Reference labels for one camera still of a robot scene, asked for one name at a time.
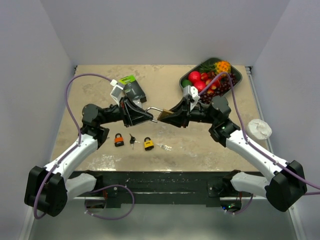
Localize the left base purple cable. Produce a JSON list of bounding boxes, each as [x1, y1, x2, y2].
[[84, 184, 136, 221]]

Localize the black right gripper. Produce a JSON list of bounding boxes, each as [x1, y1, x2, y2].
[[161, 97, 217, 128]]

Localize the white paper roll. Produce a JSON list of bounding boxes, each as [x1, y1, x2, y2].
[[245, 119, 273, 141]]

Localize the red apple lower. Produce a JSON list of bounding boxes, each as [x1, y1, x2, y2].
[[193, 80, 207, 93]]

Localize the orange padlock key bunch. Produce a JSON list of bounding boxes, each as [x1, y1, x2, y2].
[[129, 134, 140, 149]]

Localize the silver key bunch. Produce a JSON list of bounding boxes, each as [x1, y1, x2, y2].
[[156, 143, 172, 151]]

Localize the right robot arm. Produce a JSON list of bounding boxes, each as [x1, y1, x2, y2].
[[158, 96, 307, 212]]

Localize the red yellow cherries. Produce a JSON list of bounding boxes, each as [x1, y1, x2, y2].
[[199, 72, 225, 96]]

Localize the red apple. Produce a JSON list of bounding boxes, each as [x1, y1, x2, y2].
[[193, 80, 207, 93], [188, 71, 202, 84]]

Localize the green leafy sprig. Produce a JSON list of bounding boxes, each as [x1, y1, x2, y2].
[[199, 61, 216, 73]]

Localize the dark red grape bunch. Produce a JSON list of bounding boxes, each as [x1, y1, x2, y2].
[[200, 73, 242, 104]]

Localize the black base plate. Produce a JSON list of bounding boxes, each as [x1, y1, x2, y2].
[[70, 170, 252, 208]]

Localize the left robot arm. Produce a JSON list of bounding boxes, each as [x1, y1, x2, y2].
[[24, 97, 154, 220]]

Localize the orange yellow pineapple toy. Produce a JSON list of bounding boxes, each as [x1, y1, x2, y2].
[[214, 61, 231, 75]]

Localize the grey fruit tray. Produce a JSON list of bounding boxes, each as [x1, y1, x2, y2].
[[179, 57, 242, 104]]

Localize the brass padlock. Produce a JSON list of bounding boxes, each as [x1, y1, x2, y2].
[[145, 106, 174, 123]]

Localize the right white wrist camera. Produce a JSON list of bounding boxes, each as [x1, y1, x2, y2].
[[183, 85, 200, 111]]

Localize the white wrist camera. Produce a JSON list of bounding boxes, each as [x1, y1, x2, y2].
[[183, 85, 200, 111], [110, 79, 124, 106]]

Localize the yellow black padlock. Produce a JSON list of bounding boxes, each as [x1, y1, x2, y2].
[[143, 137, 155, 151]]

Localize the red apple upper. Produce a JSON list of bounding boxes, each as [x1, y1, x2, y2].
[[188, 71, 202, 84]]

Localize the silver pull-tab tin can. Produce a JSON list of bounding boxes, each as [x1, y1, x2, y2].
[[133, 100, 142, 108]]

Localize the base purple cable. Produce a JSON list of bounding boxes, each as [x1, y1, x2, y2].
[[84, 184, 136, 221], [223, 193, 254, 215]]

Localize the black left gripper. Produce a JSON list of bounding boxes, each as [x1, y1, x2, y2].
[[99, 95, 153, 128]]

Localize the green lime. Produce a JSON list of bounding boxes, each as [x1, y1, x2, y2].
[[181, 79, 193, 88]]

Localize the Gillette razor box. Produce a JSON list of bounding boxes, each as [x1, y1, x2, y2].
[[119, 75, 147, 103]]

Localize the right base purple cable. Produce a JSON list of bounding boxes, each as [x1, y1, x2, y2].
[[223, 193, 254, 215]]

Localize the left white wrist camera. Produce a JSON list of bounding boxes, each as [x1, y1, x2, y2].
[[110, 79, 124, 106]]

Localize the orange black padlock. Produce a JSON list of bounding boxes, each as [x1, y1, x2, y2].
[[114, 133, 124, 147]]

